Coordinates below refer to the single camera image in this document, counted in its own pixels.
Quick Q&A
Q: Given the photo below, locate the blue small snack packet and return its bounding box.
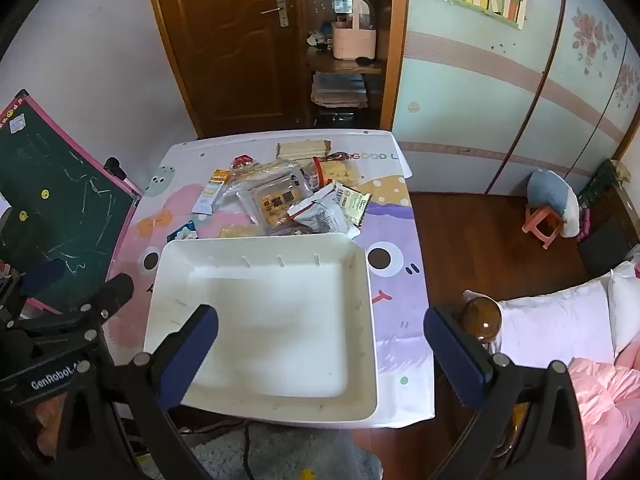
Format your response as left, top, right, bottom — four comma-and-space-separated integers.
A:
167, 220, 198, 242

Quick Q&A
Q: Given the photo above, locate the orange oats bar packet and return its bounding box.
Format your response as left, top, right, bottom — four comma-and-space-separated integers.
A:
192, 169, 231, 216

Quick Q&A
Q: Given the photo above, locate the green white snack packet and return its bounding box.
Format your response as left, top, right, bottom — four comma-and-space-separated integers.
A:
335, 182, 371, 228

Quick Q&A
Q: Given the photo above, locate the yellow biscuit clear bag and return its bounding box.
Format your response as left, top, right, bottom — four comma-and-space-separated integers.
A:
236, 168, 312, 234

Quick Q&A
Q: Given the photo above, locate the white red snack packet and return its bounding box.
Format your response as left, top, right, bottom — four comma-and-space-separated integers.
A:
288, 182, 360, 240

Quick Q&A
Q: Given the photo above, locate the small red candy packet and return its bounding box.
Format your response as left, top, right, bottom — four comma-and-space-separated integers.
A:
231, 154, 254, 170

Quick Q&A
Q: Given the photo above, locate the yellow puff snack bag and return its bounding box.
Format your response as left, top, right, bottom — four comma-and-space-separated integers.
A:
312, 157, 360, 188

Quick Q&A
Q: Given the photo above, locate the large yellow cake packet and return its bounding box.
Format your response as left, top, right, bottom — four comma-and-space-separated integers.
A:
224, 159, 300, 196

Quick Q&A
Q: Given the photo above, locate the brown wooden bedpost knob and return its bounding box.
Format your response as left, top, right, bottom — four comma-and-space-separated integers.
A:
461, 296, 502, 344

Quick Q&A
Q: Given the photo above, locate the white bed pillow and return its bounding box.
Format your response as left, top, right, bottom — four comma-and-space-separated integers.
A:
488, 276, 615, 368

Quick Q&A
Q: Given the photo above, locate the pink blanket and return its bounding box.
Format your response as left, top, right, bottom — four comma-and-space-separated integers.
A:
568, 340, 639, 479

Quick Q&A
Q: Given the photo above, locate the white plastic tray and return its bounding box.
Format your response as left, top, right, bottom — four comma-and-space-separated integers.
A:
144, 233, 378, 427

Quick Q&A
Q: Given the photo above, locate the pink plastic stool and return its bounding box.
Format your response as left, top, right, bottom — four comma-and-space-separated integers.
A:
522, 205, 563, 249

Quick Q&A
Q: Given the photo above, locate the pale yellow snack bag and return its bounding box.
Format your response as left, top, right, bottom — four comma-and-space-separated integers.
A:
218, 224, 262, 238

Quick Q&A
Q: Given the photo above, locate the cartoon printed tablecloth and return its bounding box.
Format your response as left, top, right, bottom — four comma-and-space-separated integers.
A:
106, 129, 435, 428

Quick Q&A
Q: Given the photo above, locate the blue white plush pillow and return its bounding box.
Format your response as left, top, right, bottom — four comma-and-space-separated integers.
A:
526, 169, 580, 238

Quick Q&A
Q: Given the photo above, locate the beige wafer packet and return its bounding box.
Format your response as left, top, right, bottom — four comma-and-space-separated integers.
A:
276, 140, 331, 160

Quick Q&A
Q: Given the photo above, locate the folded towels stack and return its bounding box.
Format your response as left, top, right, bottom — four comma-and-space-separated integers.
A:
310, 72, 368, 108

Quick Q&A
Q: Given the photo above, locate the pink storage basket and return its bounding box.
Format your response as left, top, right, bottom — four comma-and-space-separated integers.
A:
332, 0, 376, 61

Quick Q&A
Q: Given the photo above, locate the brown wooden door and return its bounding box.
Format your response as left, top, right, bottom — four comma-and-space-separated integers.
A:
151, 0, 307, 139

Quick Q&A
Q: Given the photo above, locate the wooden shelf cabinet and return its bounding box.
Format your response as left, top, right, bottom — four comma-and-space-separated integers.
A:
295, 0, 409, 130

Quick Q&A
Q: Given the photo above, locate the green chalkboard pink frame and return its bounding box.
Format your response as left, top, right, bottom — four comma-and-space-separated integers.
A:
1, 90, 139, 312

